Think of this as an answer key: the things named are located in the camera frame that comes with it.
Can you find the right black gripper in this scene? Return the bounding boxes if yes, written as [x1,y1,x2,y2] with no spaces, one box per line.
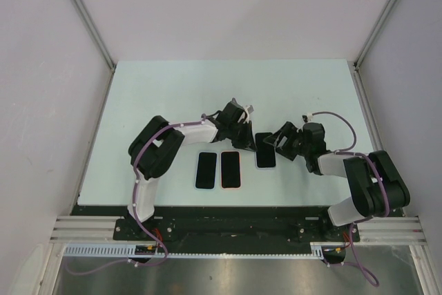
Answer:
[262,121,309,161]

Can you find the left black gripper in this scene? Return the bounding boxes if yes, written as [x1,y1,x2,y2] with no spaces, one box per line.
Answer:
[227,121,258,153]

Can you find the purple phone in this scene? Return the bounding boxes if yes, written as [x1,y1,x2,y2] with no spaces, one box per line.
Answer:
[220,151,241,189]

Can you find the pink phone case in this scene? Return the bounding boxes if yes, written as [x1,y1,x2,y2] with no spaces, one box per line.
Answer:
[220,151,242,191]

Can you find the black phone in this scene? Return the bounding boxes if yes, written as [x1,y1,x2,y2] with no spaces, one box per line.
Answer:
[255,132,276,169]

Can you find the lavender phone case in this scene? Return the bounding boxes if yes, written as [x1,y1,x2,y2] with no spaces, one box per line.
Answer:
[254,132,277,171]

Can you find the light blue phone case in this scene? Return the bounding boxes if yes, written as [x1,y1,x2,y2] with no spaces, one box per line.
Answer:
[193,151,218,191]

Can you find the blue phone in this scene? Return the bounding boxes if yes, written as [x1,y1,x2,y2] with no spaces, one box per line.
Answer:
[195,152,218,189]

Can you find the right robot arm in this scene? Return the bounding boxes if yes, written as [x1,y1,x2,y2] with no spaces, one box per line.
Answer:
[263,122,410,240]

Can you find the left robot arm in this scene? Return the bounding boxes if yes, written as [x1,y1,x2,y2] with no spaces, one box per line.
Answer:
[128,99,257,240]

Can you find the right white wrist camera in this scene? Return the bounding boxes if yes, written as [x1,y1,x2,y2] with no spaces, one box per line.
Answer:
[302,113,314,123]

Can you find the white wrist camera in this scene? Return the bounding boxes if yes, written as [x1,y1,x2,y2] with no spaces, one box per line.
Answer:
[240,105,254,123]
[302,113,314,123]

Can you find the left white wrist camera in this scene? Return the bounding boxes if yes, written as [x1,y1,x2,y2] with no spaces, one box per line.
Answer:
[240,105,254,123]

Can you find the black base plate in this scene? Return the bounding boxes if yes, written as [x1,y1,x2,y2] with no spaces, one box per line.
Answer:
[70,204,403,246]

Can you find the right side aluminium rail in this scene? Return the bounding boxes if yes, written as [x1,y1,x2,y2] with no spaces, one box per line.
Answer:
[347,61,384,151]

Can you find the aluminium rail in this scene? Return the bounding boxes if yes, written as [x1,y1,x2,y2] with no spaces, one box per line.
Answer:
[347,61,384,151]
[50,216,426,245]

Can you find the aluminium front rail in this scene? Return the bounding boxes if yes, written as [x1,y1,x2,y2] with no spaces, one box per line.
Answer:
[50,216,426,245]

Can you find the white slotted cable duct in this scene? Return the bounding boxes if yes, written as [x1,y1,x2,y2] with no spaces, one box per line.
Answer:
[64,242,325,260]

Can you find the right corner aluminium post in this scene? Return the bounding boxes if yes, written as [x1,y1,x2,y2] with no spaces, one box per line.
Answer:
[353,0,399,70]

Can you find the corner aluminium post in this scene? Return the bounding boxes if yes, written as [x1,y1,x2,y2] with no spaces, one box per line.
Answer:
[70,0,116,73]
[353,0,399,70]

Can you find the left corner aluminium post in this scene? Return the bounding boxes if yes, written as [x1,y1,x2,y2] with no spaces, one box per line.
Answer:
[70,0,116,73]

